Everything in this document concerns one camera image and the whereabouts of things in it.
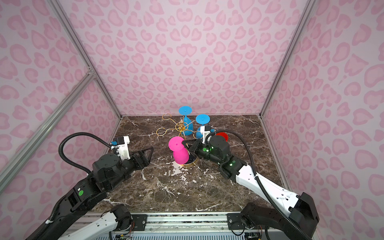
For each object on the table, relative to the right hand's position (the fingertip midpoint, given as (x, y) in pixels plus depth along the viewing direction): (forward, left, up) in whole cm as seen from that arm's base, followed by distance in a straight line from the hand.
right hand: (181, 143), depth 65 cm
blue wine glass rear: (+13, -2, -4) cm, 14 cm away
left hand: (-3, +13, +1) cm, 14 cm away
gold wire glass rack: (+11, +1, -3) cm, 12 cm away
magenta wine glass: (+1, +1, -10) cm, 10 cm away
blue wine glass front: (+17, -9, -3) cm, 19 cm away
